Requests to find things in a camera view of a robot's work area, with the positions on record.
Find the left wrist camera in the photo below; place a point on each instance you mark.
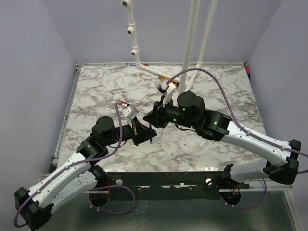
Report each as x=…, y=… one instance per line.
x=130, y=112

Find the red black clamp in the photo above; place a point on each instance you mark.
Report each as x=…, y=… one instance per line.
x=248, y=71

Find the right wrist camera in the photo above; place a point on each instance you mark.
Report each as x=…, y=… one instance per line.
x=167, y=90

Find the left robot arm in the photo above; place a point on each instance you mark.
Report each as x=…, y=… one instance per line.
x=79, y=173

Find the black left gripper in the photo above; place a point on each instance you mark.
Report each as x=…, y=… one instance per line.
x=141, y=133

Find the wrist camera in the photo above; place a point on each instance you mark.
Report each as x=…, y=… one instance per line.
x=130, y=112
x=167, y=90

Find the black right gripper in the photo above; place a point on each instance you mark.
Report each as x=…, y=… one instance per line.
x=156, y=116

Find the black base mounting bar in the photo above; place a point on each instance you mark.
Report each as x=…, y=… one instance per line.
x=167, y=186

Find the yellow utility knife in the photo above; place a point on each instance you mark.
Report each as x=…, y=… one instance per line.
x=162, y=78

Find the blue gel pen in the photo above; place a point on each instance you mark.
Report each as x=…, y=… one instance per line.
x=151, y=139

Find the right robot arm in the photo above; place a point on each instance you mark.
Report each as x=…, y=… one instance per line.
x=278, y=159

